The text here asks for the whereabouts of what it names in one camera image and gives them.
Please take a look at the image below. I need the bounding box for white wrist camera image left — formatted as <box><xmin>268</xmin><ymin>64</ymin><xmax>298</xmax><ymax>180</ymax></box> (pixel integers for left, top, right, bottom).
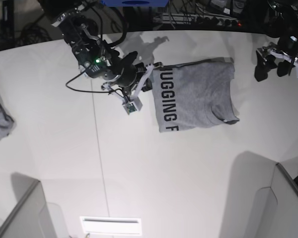
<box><xmin>100</xmin><ymin>61</ymin><xmax>163</xmax><ymax>116</ymax></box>

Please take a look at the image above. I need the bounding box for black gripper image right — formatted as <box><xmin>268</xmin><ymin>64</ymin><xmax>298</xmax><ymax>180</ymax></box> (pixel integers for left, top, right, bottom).
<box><xmin>254</xmin><ymin>34</ymin><xmax>298</xmax><ymax>82</ymax></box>

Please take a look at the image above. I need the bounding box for grey right partition panel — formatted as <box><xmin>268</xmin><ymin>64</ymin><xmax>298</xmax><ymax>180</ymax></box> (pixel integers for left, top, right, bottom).
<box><xmin>245</xmin><ymin>163</ymin><xmax>298</xmax><ymax>238</ymax></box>

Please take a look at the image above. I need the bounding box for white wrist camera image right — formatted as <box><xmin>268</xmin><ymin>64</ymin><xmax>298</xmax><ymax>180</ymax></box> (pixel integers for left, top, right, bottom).
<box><xmin>256</xmin><ymin>42</ymin><xmax>298</xmax><ymax>78</ymax></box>

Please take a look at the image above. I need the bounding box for grey T-shirt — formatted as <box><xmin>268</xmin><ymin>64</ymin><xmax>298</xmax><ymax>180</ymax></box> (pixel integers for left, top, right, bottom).
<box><xmin>150</xmin><ymin>58</ymin><xmax>239</xmax><ymax>132</ymax></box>

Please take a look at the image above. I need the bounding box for blue box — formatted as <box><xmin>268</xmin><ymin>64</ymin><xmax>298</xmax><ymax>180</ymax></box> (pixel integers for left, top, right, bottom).
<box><xmin>100</xmin><ymin>0</ymin><xmax>169</xmax><ymax>7</ymax></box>

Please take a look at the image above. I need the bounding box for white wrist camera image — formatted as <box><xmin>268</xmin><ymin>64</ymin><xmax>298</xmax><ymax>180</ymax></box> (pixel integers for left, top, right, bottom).
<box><xmin>100</xmin><ymin>61</ymin><xmax>163</xmax><ymax>116</ymax></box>
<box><xmin>256</xmin><ymin>42</ymin><xmax>298</xmax><ymax>78</ymax></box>

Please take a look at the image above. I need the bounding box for white power strip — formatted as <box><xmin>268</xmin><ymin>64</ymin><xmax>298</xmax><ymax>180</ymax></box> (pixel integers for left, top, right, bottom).
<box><xmin>152</xmin><ymin>13</ymin><xmax>242</xmax><ymax>28</ymax></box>

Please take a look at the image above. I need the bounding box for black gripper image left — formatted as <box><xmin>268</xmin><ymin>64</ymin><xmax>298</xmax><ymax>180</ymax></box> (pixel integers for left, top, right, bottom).
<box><xmin>86</xmin><ymin>51</ymin><xmax>152</xmax><ymax>92</ymax></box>

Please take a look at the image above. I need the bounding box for grey left partition panel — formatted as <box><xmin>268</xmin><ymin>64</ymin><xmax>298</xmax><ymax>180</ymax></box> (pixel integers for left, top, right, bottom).
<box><xmin>0</xmin><ymin>179</ymin><xmax>57</xmax><ymax>238</ymax></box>

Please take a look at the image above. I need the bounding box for grey partition panel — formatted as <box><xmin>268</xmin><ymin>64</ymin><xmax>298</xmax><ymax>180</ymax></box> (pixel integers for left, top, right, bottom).
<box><xmin>0</xmin><ymin>179</ymin><xmax>57</xmax><ymax>238</ymax></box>
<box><xmin>245</xmin><ymin>163</ymin><xmax>298</xmax><ymax>238</ymax></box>

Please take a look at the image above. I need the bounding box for black cable image left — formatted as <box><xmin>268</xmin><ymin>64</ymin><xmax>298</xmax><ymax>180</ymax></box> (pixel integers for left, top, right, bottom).
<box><xmin>58</xmin><ymin>7</ymin><xmax>127</xmax><ymax>93</ymax></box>

